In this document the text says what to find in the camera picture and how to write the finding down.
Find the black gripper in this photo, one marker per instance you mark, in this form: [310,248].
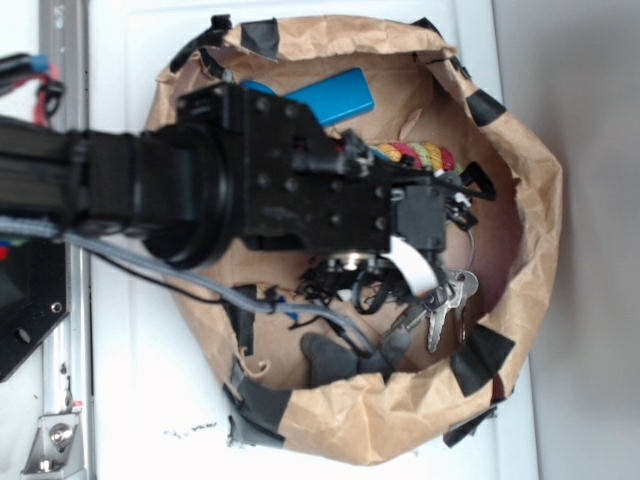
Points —
[275,180]

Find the silver keys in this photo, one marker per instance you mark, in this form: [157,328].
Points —
[459,285]

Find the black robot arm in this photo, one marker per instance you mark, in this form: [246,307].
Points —
[148,186]

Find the brown paper bag bin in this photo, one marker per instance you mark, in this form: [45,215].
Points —
[422,93]

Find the blue rectangular block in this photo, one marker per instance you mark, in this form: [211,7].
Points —
[337,98]

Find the grey fabric glove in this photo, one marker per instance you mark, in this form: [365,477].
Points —
[330,362]

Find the blue plastic bottle toy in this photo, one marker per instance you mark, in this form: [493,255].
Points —
[258,87]

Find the white tray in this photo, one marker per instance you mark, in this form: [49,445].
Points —
[159,412]

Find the multicolour twisted rope toy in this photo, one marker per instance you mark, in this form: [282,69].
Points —
[419,155]

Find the aluminium frame rail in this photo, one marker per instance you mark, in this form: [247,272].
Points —
[63,446]

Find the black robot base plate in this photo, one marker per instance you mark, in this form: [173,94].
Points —
[34,299]

